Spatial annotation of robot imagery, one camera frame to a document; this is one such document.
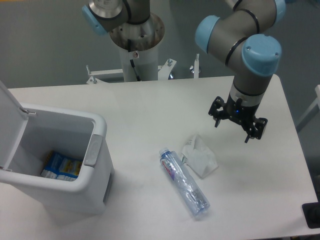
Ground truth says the black cable on pedestal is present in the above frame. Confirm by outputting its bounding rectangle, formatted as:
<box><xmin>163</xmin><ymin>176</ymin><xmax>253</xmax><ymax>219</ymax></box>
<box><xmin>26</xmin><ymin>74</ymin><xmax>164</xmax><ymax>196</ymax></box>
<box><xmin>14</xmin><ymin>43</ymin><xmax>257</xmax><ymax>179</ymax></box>
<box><xmin>126</xmin><ymin>38</ymin><xmax>141</xmax><ymax>82</ymax></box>

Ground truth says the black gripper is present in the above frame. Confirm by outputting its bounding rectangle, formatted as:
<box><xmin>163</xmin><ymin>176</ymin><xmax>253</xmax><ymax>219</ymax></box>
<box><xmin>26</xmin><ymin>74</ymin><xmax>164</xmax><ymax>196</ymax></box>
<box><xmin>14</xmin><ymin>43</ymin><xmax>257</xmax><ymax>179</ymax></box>
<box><xmin>208</xmin><ymin>96</ymin><xmax>268</xmax><ymax>143</ymax></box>

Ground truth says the white plastic trash can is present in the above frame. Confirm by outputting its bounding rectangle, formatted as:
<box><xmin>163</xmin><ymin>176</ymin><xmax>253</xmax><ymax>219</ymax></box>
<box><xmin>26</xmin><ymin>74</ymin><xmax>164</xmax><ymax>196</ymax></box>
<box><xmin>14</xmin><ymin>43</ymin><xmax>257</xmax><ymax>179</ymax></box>
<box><xmin>0</xmin><ymin>103</ymin><xmax>114</xmax><ymax>214</ymax></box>

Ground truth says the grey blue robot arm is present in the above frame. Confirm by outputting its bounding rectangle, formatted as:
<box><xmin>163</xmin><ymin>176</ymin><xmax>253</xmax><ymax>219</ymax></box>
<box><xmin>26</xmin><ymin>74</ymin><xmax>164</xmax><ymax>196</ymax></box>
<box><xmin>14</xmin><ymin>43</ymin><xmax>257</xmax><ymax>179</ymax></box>
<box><xmin>82</xmin><ymin>0</ymin><xmax>286</xmax><ymax>139</ymax></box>

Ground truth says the clear plastic water bottle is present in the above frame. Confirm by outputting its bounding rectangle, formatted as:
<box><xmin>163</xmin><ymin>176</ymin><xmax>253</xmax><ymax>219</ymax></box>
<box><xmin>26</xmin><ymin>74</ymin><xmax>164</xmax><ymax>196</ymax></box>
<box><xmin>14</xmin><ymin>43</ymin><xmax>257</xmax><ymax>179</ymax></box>
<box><xmin>159</xmin><ymin>147</ymin><xmax>210</xmax><ymax>217</ymax></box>

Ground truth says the white trash can lid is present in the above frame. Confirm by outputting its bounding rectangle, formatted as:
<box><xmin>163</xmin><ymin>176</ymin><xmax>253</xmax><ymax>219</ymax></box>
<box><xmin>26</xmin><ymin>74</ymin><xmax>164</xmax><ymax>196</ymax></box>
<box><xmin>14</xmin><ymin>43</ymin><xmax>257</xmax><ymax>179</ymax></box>
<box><xmin>0</xmin><ymin>83</ymin><xmax>36</xmax><ymax>171</ymax></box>

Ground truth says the blue yellow box in bin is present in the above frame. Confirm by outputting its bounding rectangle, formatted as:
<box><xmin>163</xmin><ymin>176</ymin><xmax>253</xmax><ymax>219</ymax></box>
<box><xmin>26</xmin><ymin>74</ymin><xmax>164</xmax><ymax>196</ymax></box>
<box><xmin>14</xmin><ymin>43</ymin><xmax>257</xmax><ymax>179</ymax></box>
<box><xmin>40</xmin><ymin>151</ymin><xmax>83</xmax><ymax>182</ymax></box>

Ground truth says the white frame at right edge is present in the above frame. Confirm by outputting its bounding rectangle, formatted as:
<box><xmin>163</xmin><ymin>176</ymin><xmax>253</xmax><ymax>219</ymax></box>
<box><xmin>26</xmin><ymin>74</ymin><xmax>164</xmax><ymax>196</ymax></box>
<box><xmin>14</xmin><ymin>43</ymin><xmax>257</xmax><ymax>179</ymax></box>
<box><xmin>295</xmin><ymin>84</ymin><xmax>320</xmax><ymax>133</ymax></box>

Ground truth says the white metal base frame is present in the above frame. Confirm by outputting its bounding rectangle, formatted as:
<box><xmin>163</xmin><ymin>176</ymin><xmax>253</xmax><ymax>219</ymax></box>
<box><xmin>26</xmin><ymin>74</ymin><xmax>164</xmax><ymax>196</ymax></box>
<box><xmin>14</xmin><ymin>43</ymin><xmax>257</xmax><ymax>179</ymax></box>
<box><xmin>85</xmin><ymin>53</ymin><xmax>202</xmax><ymax>85</ymax></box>

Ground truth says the black clamp at table edge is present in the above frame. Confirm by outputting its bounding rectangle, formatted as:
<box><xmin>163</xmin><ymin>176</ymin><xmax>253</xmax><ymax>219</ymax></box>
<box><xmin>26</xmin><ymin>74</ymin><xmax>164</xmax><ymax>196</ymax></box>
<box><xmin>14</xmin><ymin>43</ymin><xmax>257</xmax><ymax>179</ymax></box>
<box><xmin>302</xmin><ymin>202</ymin><xmax>320</xmax><ymax>229</ymax></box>

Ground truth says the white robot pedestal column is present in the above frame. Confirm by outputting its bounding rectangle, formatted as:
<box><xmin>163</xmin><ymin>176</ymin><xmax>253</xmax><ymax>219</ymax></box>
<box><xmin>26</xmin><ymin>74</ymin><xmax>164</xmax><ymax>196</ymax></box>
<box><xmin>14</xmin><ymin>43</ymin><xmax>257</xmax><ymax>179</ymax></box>
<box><xmin>109</xmin><ymin>13</ymin><xmax>166</xmax><ymax>83</ymax></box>

